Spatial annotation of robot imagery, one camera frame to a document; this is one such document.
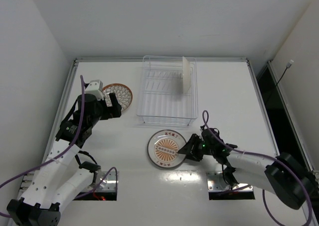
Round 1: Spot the sunburst pattern plate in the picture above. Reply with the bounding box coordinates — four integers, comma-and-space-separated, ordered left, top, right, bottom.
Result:
147, 129, 186, 169

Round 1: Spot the large flower pattern plate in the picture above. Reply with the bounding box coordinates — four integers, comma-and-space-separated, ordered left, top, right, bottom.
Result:
182, 57, 191, 94

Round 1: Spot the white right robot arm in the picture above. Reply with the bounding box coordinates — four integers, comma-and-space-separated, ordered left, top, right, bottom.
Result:
178, 127, 317, 210

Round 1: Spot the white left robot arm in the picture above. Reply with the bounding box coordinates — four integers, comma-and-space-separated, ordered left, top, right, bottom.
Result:
6, 92, 122, 226

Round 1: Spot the small flower pattern plate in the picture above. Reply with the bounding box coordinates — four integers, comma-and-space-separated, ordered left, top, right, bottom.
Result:
103, 83, 133, 112

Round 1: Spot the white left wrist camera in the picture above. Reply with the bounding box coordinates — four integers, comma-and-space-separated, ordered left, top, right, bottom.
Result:
85, 80, 104, 101

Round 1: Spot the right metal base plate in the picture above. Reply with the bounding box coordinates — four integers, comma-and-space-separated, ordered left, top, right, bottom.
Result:
206, 171, 253, 193

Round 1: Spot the metal base plate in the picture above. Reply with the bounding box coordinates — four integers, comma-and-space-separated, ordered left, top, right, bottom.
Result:
206, 171, 253, 193
96, 171, 119, 193

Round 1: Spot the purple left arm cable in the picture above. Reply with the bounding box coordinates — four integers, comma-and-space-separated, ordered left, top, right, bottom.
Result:
0, 75, 118, 218

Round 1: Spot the white wire dish rack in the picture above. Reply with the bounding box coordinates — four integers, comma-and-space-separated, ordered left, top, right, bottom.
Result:
137, 55, 198, 127

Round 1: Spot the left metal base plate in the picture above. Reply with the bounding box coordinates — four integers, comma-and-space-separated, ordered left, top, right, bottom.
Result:
96, 171, 119, 193

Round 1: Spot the black wall cable with plug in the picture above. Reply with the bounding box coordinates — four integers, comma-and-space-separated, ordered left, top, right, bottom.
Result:
275, 59, 295, 87

